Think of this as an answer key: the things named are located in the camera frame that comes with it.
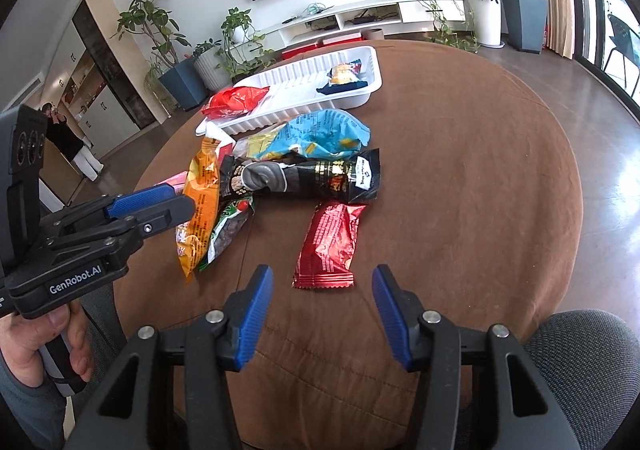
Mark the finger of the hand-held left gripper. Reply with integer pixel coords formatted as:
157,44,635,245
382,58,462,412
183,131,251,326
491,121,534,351
41,183,177,231
42,195,196,256

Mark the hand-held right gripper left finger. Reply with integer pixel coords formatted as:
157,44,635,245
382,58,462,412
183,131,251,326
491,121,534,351
65,264,275,450

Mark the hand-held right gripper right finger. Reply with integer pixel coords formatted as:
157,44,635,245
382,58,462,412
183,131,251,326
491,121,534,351
371,264,583,450

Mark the orange snack packet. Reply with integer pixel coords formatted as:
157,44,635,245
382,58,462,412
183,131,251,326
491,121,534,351
175,137,223,283

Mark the green snack packet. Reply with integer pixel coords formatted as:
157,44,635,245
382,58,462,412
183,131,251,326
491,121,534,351
197,195,255,273

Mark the metallic red snack packet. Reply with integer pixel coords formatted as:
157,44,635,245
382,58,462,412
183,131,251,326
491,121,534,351
292,201,367,290

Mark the black snack packet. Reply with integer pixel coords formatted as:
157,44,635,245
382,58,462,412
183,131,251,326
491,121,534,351
218,147,383,205

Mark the light blue snack packet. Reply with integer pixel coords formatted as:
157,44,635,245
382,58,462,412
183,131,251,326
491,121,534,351
260,109,372,162

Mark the white plastic tray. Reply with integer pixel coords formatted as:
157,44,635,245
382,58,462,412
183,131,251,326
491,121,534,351
195,46,383,136

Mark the person's left forearm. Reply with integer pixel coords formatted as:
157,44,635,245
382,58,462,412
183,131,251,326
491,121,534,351
0,355,67,450

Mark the person's left hand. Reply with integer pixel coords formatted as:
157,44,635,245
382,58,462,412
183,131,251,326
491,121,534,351
0,303,96,388

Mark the gold snack packet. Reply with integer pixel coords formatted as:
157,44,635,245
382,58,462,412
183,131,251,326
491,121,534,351
247,125,290,159

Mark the leafy plant in blue pot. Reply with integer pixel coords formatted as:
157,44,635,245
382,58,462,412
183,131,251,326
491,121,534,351
116,0,208,112

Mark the bright red snack bag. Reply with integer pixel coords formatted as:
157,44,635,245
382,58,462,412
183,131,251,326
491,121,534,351
201,86,271,121

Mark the plant in ribbed grey pot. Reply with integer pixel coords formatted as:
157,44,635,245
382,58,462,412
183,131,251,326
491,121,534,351
192,39,231,92

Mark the grey mesh office chair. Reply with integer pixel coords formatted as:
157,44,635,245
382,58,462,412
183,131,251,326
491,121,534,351
520,309,640,450

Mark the blue yellow chip packet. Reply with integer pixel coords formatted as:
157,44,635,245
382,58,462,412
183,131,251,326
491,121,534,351
316,59,373,98

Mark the white television console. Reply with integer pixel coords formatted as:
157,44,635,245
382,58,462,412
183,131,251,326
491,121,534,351
272,0,473,48

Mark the plant in tall white pot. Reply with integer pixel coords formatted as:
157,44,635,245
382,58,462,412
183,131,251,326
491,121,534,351
447,0,503,48

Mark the teal outdoor chair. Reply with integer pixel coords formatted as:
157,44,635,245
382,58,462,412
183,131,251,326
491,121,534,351
604,13,640,97

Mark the wooden wall cabinet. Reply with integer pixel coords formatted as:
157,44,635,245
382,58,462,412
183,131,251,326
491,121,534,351
70,0,168,131

